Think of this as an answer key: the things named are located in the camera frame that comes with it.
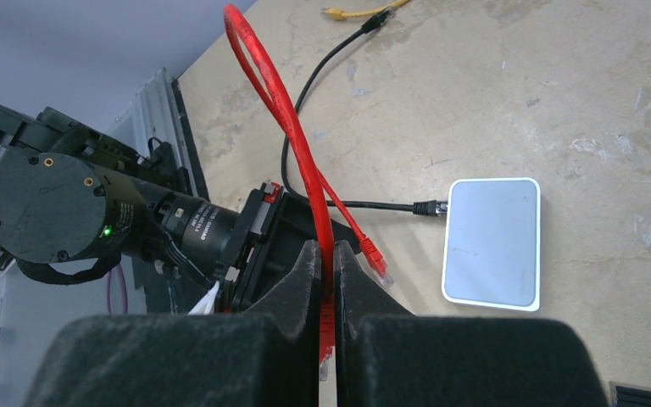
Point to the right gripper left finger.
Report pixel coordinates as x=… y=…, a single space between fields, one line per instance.
x=264 y=356

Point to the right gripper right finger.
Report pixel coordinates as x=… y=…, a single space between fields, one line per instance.
x=387 y=356

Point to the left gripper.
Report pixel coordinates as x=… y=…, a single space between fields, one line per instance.
x=258 y=246

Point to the white network switch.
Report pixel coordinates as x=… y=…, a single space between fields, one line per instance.
x=492 y=250

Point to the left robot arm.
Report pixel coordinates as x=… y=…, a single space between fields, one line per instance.
x=74 y=202

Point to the black rectangular box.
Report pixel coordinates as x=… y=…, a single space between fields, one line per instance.
x=625 y=395

